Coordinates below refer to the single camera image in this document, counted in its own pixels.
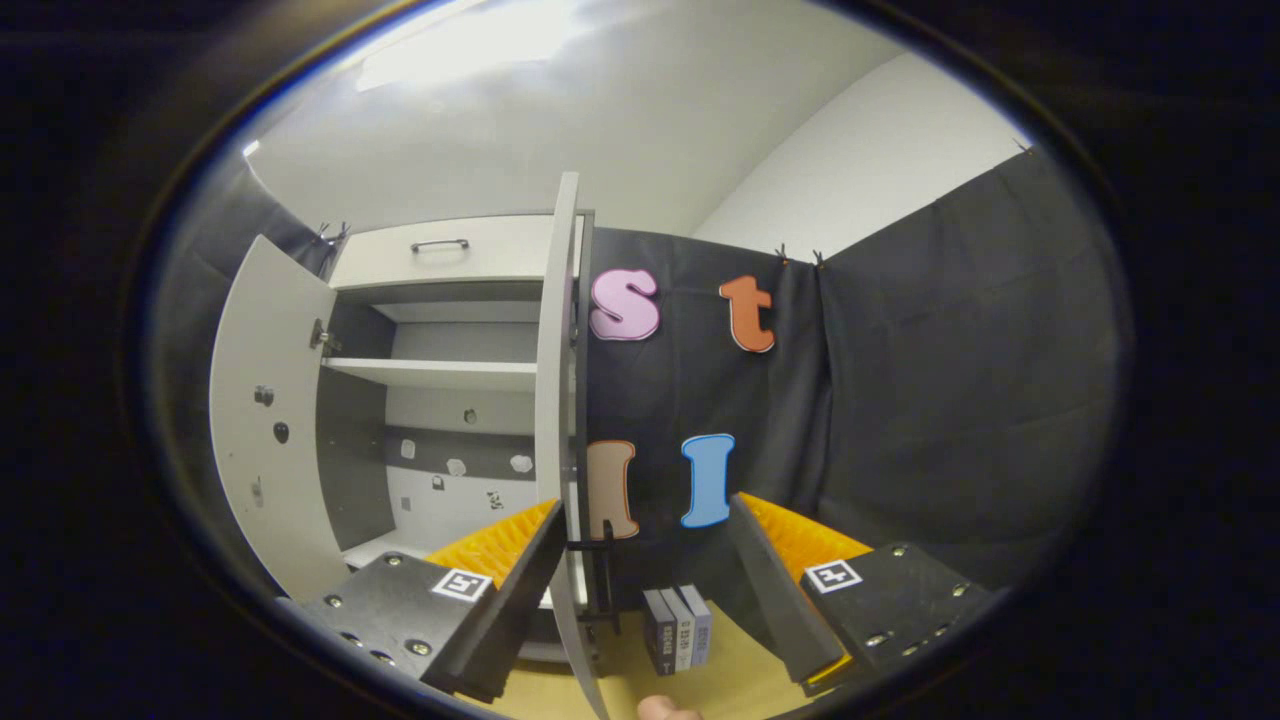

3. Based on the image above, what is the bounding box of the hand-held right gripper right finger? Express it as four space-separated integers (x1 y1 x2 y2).
725 492 994 699

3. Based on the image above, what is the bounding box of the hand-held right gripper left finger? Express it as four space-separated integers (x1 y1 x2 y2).
296 498 568 704

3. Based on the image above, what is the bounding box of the white and grey cabinet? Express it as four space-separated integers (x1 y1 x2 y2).
316 210 601 666

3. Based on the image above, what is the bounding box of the white cabinet door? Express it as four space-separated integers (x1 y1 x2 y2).
533 172 613 720
208 235 346 603

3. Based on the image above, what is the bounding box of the white cabinet shelf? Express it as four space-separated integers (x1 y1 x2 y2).
322 357 541 393

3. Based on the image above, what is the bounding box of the white cabinet drawer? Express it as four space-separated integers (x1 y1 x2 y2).
328 215 586 291

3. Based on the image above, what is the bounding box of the pale blue book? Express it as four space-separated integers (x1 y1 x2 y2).
682 585 714 667

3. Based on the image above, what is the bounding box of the grey book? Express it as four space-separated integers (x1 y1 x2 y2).
662 588 697 672

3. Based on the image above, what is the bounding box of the dark blue book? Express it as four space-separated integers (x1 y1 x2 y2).
643 590 679 677

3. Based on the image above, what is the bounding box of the black right door handle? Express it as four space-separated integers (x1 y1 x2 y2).
566 520 623 634

